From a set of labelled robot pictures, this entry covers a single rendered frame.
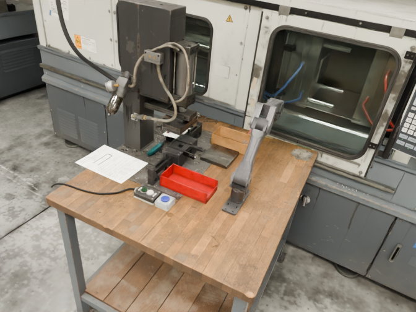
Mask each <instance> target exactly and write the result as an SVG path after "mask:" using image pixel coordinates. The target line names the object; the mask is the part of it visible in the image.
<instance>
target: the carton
mask: <svg viewBox="0 0 416 312"><path fill-rule="evenodd" d="M250 137H251V135H250V134H246V133H243V132H240V131H237V130H234V129H230V128H227V127H225V126H219V127H218V128H217V129H216V130H215V131H214V132H213V133H212V137H211V142H210V143H211V144H213V143H214V144H218V145H221V146H223V147H226V148H229V149H232V150H235V151H238V152H239V154H242V155H245V152H246V149H247V146H248V144H249V140H250ZM246 141H247V143H246V144H245V142H246ZM243 142H244V143H243Z"/></svg>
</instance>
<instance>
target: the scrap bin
mask: <svg viewBox="0 0 416 312"><path fill-rule="evenodd" d="M218 182H219V181H218V180H216V179H213V178H211V177H208V176H206V175H202V174H200V173H197V172H195V171H192V170H189V169H187V168H184V167H181V166H179V165H176V164H174V163H173V164H172V165H171V166H170V167H168V168H167V169H166V170H165V171H164V172H163V173H162V174H161V175H160V186H163V187H164V188H167V189H170V190H172V191H175V192H177V193H180V194H182V195H184V196H187V197H190V198H192V199H195V200H197V201H199V202H202V203H204V204H207V202H208V201H209V199H210V198H211V197H212V196H213V195H214V193H215V192H216V191H217V186H218Z"/></svg>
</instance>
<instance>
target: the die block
mask: <svg viewBox="0 0 416 312"><path fill-rule="evenodd" d="M187 152H189V153H192V154H195V153H196V152H197V151H196V150H193V149H191V148H189V149H188V150H187ZM165 154H167V153H165V152H162V158H163V157H164V156H165ZM168 155H170V154H168ZM171 156H172V161H171V163H169V164H168V166H171V165H172V164H173V163H174V164H176V165H179V166H181V167H182V166H183V165H184V161H185V156H184V155H182V156H180V157H176V156H174V155H171Z"/></svg>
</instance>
